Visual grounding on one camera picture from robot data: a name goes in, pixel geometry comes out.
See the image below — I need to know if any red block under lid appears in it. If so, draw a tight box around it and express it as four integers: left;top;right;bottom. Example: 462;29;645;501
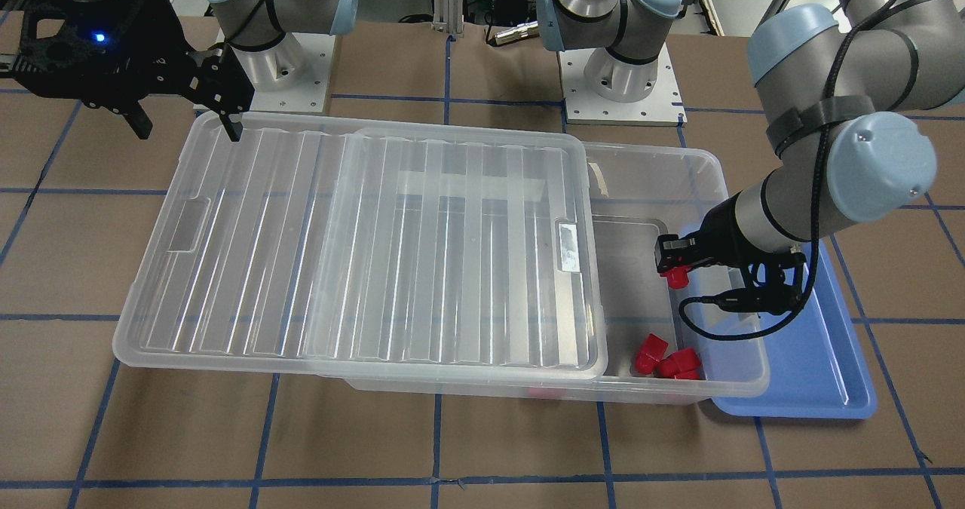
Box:
526;388;568;400

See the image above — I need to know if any blue plastic tray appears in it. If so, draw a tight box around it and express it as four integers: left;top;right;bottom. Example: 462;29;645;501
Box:
712;244;878;420

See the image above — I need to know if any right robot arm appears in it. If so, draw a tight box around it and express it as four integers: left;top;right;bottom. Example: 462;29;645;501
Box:
2;0;358;141

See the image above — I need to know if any clear plastic storage box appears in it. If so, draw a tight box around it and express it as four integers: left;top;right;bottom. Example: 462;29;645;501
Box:
348;143;775;405

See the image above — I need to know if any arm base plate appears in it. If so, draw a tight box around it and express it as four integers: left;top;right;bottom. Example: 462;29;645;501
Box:
557;45;688;127
234;32;339;115

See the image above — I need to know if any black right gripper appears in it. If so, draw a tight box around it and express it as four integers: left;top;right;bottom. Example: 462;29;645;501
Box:
2;0;254;143

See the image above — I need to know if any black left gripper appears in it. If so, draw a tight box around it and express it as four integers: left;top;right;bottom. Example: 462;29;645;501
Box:
654;207;755;274

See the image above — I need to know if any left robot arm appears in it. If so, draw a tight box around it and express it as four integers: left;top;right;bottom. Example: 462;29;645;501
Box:
537;0;964;277

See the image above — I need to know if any clear plastic box lid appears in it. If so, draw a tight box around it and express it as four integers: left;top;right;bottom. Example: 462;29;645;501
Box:
112;112;608;385

